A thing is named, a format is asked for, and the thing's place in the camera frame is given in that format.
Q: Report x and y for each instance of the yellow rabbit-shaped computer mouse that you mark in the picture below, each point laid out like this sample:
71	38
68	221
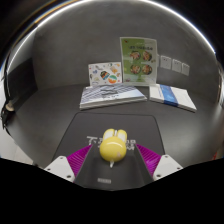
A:
113	148

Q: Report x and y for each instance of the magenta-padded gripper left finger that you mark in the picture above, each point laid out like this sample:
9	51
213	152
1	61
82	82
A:
60	167

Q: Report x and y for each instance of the white wall socket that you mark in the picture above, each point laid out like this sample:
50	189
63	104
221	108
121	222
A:
185	69
176	65
165	62
158	60

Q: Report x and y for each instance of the white colourful sticker card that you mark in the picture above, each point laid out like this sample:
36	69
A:
105	74

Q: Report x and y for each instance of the grey striped booklet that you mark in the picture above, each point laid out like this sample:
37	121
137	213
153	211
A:
111	96

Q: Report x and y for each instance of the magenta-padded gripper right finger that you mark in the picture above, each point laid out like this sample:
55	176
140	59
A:
166	166

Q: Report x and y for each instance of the dark grey mouse pad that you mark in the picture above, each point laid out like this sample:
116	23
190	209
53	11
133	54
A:
110	121

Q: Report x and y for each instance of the white book with blue stripe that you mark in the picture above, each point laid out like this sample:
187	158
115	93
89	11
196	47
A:
173	96

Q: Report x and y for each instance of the green standing menu card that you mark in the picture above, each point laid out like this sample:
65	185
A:
138	60

